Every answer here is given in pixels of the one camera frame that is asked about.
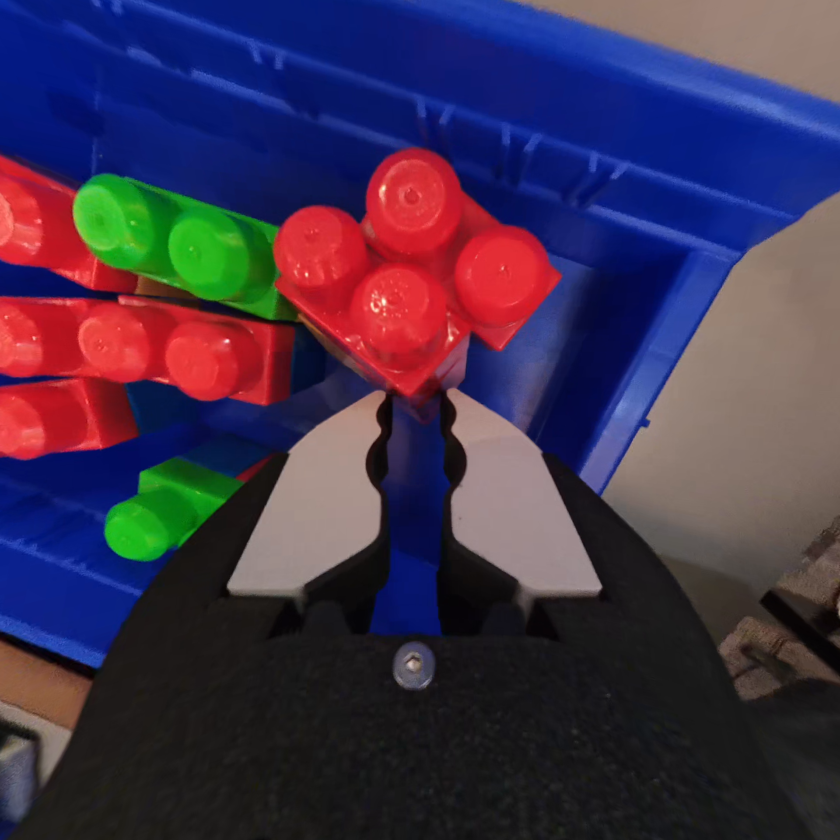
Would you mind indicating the blue plastic bin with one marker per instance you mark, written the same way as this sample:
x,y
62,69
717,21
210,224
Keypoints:
x,y
590,164

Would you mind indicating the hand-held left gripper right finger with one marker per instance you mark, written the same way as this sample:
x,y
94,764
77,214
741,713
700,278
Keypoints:
x,y
525,525

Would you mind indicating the green toy block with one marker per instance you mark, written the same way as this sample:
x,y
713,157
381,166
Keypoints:
x,y
164,505

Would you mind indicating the green two-stud block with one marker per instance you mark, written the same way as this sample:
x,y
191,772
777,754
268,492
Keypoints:
x,y
197,249

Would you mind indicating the red one-stud block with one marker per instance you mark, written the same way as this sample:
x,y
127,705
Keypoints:
x,y
259,467

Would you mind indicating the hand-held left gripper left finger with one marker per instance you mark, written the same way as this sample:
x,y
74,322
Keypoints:
x,y
308,525

